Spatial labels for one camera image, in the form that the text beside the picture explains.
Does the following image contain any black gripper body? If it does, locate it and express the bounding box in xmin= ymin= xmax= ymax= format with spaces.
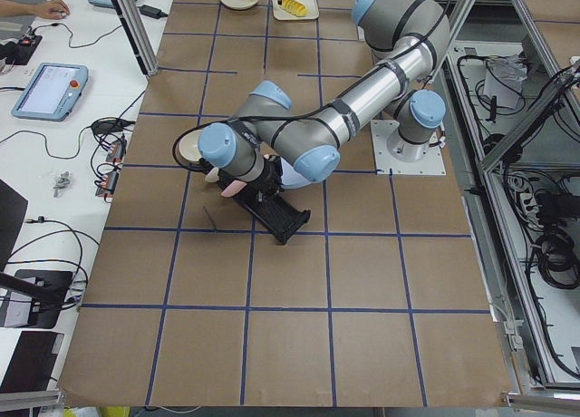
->
xmin=254 ymin=157 xmax=283 ymax=203

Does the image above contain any striped bread roll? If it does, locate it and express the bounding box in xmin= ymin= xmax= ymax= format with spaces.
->
xmin=281 ymin=0 xmax=308 ymax=18

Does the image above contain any blue plate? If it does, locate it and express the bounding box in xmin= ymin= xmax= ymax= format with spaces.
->
xmin=281 ymin=159 xmax=311 ymax=189

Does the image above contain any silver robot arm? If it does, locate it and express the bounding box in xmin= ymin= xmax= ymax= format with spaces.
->
xmin=172 ymin=0 xmax=450 ymax=203

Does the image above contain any person's forearm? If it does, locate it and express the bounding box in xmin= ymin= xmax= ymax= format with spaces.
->
xmin=0 ymin=0 xmax=36 ymax=17

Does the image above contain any pink plate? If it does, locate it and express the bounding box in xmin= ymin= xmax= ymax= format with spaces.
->
xmin=221 ymin=154 xmax=272 ymax=198

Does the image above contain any cream plate in rack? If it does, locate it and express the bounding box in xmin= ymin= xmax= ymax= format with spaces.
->
xmin=205 ymin=168 xmax=219 ymax=183

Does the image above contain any person's hand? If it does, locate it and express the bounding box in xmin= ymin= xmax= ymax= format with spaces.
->
xmin=34 ymin=0 xmax=71 ymax=20

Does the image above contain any black dish rack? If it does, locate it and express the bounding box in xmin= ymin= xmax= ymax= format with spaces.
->
xmin=198 ymin=160 xmax=313 ymax=247

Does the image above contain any white rectangular tray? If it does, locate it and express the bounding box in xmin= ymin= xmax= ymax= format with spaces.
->
xmin=272 ymin=0 xmax=319 ymax=21

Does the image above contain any cream bowl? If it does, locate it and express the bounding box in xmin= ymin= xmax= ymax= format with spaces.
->
xmin=177 ymin=131 xmax=202 ymax=164

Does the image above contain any black power adapter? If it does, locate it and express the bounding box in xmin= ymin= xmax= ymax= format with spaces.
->
xmin=139 ymin=5 xmax=168 ymax=19

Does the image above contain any black usb hub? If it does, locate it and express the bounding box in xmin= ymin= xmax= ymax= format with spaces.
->
xmin=91 ymin=134 xmax=127 ymax=201

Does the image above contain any metal clamp part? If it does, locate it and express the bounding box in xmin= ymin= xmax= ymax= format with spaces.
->
xmin=53 ymin=171 xmax=72 ymax=198

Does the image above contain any black monitor stand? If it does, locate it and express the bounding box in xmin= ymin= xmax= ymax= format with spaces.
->
xmin=1 ymin=182 xmax=73 ymax=329

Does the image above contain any aluminium frame post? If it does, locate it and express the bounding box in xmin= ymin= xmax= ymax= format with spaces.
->
xmin=112 ymin=0 xmax=159 ymax=77

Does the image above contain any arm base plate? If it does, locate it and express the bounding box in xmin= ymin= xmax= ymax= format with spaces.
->
xmin=371 ymin=120 xmax=446 ymax=177

